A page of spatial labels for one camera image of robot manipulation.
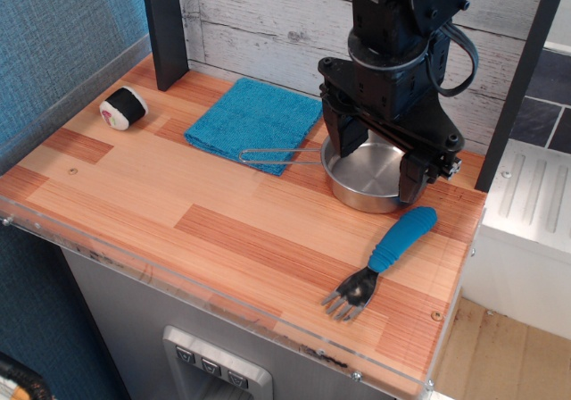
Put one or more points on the small steel pan with handle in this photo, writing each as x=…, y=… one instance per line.
x=367, y=180

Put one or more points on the black and orange object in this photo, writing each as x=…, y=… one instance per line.
x=20, y=382

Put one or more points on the dark right vertical post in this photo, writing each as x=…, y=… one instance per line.
x=541, y=24

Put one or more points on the silver dispenser button panel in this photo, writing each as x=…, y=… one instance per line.
x=202, y=370

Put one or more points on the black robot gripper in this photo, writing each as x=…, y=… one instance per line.
x=400, y=104

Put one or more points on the blue folded cloth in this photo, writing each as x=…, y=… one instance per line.
x=257, y=122

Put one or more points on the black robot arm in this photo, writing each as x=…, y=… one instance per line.
x=396, y=32

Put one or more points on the dark left vertical post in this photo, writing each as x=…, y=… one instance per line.
x=166, y=32

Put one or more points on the plush sushi roll toy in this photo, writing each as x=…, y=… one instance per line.
x=123, y=108

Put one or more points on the grey toy fridge cabinet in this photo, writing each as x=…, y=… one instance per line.
x=131, y=316

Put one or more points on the blue handled metal spork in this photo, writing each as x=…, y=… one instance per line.
x=353, y=294

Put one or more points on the white toy sink unit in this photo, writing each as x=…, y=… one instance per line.
x=520, y=264

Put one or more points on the clear acrylic front guard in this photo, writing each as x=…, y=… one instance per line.
x=358, y=367

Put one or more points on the dark vertical post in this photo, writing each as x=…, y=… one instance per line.
x=541, y=24
x=166, y=32

